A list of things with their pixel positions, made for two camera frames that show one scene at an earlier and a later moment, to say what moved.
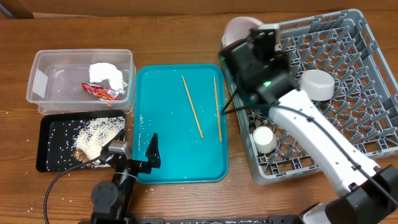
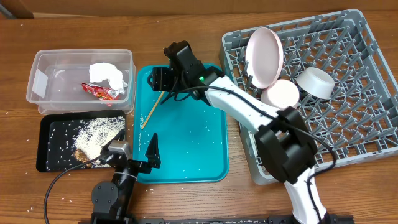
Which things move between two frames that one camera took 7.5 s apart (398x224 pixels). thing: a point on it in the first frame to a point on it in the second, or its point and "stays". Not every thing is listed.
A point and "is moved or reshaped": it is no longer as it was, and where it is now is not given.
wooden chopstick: x=218 y=114 to x=145 y=122
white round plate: x=238 y=28 is moved or reshaped
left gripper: x=153 y=160 stays
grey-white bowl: x=317 y=84 stays
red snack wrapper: x=101 y=92 stays
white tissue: x=99 y=71 stays
